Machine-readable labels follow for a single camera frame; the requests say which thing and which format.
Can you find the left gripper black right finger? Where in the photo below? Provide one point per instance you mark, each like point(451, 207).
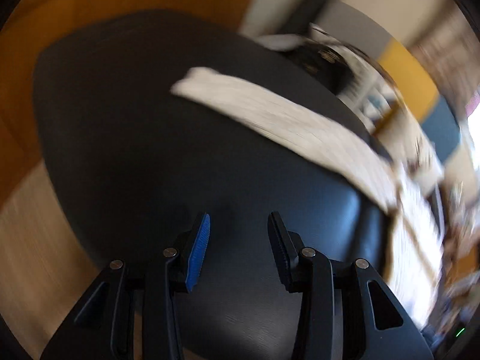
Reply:
point(347, 310)

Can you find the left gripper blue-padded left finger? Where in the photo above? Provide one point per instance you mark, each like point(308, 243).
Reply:
point(101, 323)

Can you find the cream knitted sweater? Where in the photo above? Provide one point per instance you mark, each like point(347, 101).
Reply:
point(414, 253)

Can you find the deer print cushion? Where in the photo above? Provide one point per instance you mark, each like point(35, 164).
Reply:
point(405, 141)

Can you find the geometric triangle pattern cushion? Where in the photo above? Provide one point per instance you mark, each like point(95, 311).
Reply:
point(371, 94)

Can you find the black handbag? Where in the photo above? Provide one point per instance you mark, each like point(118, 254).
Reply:
point(323, 63)

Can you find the grey yellow blue sofa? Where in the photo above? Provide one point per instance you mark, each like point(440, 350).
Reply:
point(418, 89)

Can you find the floral curtain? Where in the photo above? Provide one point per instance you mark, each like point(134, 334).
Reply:
point(449, 51)

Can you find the black rolled mat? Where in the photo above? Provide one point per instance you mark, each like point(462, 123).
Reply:
point(311, 3)

